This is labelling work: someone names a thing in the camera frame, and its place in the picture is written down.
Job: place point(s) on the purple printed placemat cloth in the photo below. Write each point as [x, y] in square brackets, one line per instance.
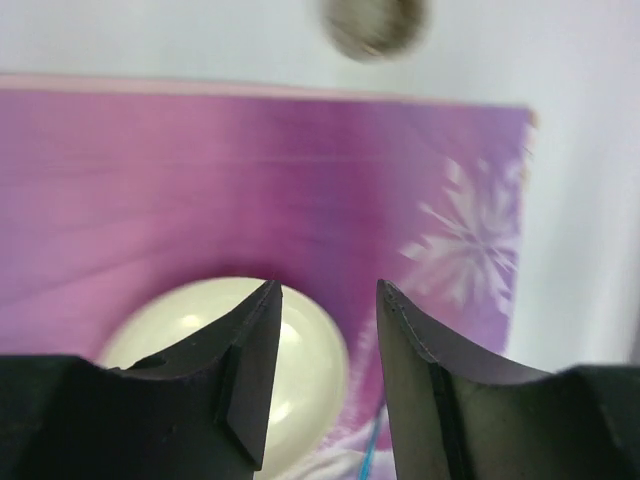
[114, 191]

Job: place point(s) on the blue metallic spoon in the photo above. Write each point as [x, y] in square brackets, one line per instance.
[369, 452]

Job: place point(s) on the cream round plate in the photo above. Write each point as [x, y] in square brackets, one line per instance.
[311, 369]

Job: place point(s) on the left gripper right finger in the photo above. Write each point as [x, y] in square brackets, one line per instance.
[459, 411]

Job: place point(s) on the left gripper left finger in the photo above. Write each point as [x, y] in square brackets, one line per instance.
[198, 409]

